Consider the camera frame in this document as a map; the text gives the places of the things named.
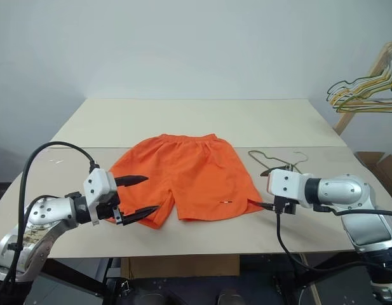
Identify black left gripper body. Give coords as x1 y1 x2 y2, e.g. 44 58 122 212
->
95 189 124 225

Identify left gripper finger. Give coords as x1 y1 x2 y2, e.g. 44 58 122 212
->
114 175 149 189
120 205 160 227

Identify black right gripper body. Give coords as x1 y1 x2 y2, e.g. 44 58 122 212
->
273 195 297 215

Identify green wire hanger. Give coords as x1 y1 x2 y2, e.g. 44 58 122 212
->
248 149 311 174

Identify orange shorts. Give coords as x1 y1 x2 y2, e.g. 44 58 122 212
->
109 133 264 230

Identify wooden hanger rack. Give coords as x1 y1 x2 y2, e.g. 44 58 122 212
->
333 41 392 137

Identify flat brown cardboard sheet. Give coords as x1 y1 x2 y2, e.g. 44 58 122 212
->
120 254 241 281

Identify dark rounded shape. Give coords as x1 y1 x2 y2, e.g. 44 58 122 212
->
217 288 245 305

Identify open brown cardboard box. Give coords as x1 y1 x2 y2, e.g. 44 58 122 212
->
354 151 392 192

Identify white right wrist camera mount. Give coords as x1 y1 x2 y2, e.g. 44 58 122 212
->
266 168 308 202

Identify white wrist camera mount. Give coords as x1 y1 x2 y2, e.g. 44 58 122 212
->
83 168 118 227
266 168 308 202

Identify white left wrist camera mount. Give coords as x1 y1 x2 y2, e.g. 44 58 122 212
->
83 168 118 227

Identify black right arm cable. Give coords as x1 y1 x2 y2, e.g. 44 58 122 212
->
276 205 392 275

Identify black table frame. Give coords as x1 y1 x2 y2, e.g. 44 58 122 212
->
39 254 314 305

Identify bundle of wire hangers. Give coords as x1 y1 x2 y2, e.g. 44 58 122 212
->
325 41 392 114

